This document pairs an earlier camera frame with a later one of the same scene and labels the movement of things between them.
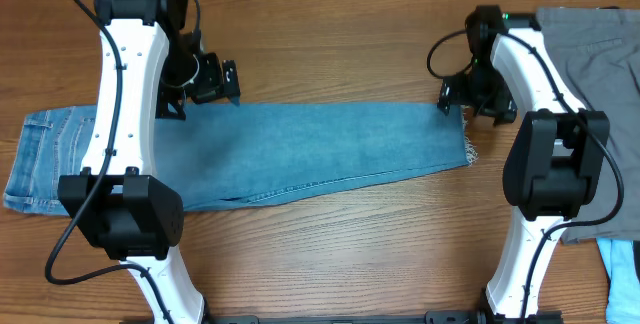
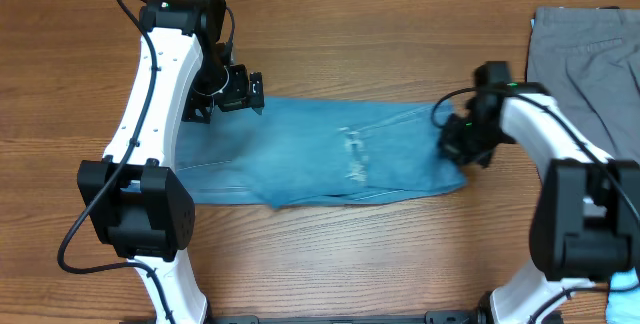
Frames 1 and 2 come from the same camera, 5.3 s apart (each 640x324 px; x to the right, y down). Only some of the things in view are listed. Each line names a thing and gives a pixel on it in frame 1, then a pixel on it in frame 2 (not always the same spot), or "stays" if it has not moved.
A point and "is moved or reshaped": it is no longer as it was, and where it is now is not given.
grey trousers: [597, 50] stays
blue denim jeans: [217, 154] is moved or reshaped
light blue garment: [623, 298] stays
